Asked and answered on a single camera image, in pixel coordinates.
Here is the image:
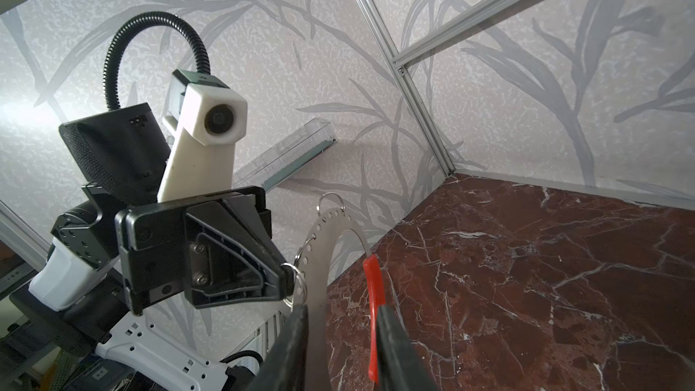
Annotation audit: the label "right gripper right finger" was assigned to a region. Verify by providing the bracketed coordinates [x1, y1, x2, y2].
[376, 305, 437, 391]

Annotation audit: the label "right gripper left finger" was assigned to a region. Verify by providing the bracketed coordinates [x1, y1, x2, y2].
[247, 305, 309, 391]

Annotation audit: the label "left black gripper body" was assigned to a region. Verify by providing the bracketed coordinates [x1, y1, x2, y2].
[115, 186, 271, 315]

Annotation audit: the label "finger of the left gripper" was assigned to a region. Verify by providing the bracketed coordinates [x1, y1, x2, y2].
[184, 195, 293, 307]

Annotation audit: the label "metal keyring plate red handle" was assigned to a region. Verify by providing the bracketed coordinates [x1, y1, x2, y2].
[292, 192, 372, 390]

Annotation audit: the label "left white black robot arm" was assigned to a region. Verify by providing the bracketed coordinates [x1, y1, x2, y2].
[11, 103, 294, 390]

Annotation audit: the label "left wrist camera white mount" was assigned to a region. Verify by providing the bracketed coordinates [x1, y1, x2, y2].
[157, 70, 248, 203]

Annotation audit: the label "clear plastic wall bin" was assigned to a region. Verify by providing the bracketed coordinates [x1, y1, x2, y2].
[232, 118, 337, 192]

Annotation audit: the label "left black corrugated cable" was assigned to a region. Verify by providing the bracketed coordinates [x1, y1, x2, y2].
[102, 11, 212, 112]

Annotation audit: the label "aluminium frame profiles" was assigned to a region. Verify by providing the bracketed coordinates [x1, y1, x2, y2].
[1, 0, 694, 253]

